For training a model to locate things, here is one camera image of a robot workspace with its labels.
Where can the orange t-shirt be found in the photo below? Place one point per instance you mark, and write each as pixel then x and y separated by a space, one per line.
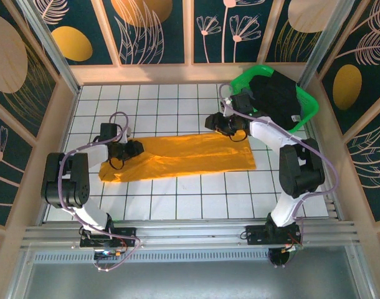
pixel 190 155

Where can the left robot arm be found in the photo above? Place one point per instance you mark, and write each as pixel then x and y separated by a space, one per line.
pixel 71 180

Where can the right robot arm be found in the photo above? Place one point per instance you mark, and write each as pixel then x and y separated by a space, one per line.
pixel 299 168

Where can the green plastic basket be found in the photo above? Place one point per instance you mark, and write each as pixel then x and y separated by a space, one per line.
pixel 249 78

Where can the black t-shirt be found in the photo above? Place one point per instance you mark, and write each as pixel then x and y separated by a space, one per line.
pixel 277 99

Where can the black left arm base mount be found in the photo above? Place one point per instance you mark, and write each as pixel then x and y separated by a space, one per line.
pixel 124 236

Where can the aluminium mounting rail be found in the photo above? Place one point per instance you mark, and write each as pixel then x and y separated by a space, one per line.
pixel 190 232

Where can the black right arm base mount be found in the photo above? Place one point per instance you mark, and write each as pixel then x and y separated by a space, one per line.
pixel 258 235

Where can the aluminium frame post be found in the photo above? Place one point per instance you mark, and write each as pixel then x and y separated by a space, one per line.
pixel 325 40
pixel 50 46

